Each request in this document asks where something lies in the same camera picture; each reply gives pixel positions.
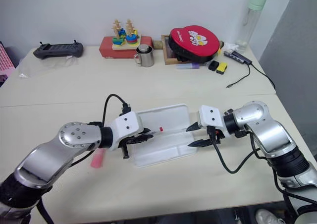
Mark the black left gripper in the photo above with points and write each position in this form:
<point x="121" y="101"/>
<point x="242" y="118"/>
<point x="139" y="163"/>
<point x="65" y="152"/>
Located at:
<point x="125" y="151"/>

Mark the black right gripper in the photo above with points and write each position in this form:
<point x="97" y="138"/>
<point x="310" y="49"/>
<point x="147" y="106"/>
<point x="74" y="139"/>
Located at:
<point x="214" y="134"/>

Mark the white marker with red band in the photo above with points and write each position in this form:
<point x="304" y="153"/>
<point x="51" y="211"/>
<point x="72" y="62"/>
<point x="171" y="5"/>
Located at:
<point x="161" y="129"/>

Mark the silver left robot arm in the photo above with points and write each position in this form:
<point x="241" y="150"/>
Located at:
<point x="49" y="154"/>

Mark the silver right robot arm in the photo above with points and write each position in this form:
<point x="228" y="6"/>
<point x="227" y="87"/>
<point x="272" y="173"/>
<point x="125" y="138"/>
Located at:
<point x="270" y="134"/>

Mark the white plastic pencil case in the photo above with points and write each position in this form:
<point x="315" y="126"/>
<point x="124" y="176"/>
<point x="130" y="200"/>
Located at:
<point x="168" y="144"/>

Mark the pink marker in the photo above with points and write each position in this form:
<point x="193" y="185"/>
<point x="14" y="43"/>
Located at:
<point x="97" y="159"/>

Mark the purple capped marker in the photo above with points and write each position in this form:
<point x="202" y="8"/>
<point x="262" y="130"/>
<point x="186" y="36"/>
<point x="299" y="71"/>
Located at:
<point x="188" y="66"/>

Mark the red black round case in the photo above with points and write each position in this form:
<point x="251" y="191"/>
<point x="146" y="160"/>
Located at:
<point x="195" y="41"/>

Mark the stainless steel mug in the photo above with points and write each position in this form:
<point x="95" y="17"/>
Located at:
<point x="144" y="56"/>

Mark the brown wooden cylinder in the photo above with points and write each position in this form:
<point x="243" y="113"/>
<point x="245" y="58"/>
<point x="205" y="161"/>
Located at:
<point x="158" y="44"/>

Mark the red cardboard box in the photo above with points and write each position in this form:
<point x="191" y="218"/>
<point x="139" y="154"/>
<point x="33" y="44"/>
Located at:
<point x="106" y="49"/>

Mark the crumpled white paper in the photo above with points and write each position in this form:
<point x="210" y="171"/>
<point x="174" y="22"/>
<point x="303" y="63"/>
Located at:
<point x="230" y="46"/>

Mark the wooden colourful stacking toy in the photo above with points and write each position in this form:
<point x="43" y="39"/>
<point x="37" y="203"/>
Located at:
<point x="123" y="39"/>

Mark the white shoe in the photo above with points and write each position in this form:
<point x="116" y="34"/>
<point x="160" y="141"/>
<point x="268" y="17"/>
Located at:
<point x="268" y="217"/>

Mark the black handheld controller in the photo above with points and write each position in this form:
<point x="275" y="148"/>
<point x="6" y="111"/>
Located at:
<point x="58" y="50"/>

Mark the clear bottle with green lid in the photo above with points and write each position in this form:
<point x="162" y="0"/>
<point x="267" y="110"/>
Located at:
<point x="250" y="25"/>

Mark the clear plastic bag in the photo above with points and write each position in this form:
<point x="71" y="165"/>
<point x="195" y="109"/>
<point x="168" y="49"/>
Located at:
<point x="37" y="68"/>

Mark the pink plastic crate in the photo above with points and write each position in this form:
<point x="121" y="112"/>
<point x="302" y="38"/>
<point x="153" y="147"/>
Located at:
<point x="5" y="60"/>

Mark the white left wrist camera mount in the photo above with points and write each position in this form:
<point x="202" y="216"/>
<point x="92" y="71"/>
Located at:
<point x="125" y="127"/>

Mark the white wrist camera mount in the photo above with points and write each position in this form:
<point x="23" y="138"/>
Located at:
<point x="210" y="117"/>
<point x="125" y="127"/>

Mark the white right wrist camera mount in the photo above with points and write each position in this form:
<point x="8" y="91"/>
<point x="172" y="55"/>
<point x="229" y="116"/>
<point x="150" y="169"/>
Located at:
<point x="210" y="117"/>

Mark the wooden frame tray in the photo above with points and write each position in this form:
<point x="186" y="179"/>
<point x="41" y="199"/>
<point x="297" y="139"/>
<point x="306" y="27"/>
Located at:
<point x="167" y="58"/>

